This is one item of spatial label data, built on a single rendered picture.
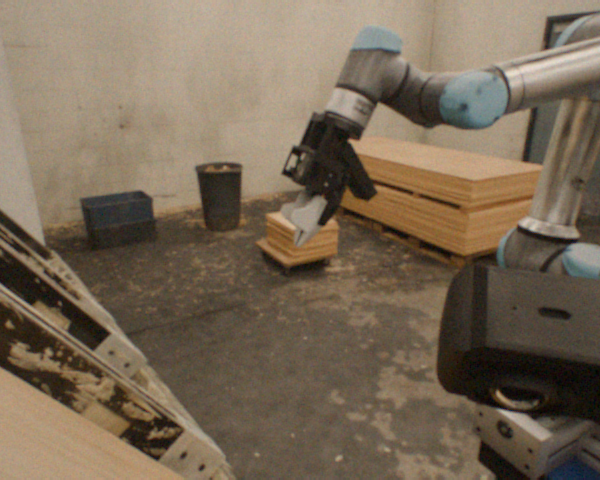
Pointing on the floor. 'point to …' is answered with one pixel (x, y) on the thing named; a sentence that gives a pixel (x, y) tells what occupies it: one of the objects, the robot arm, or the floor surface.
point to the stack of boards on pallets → (441, 197)
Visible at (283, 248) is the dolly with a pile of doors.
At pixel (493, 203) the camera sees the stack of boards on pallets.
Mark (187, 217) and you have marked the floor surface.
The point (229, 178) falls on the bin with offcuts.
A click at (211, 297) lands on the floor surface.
